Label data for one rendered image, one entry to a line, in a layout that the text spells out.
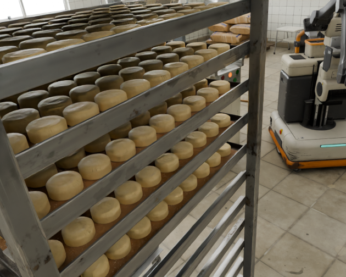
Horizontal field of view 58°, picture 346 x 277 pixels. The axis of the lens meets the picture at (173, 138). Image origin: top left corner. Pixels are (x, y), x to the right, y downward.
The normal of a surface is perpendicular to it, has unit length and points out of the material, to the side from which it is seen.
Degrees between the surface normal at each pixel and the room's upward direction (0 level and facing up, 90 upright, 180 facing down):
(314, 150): 91
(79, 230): 0
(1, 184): 90
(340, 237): 0
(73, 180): 0
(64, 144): 90
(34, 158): 90
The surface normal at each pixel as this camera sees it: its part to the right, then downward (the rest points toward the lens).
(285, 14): -0.73, 0.37
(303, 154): -0.02, 0.48
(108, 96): -0.08, -0.88
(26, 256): 0.80, 0.21
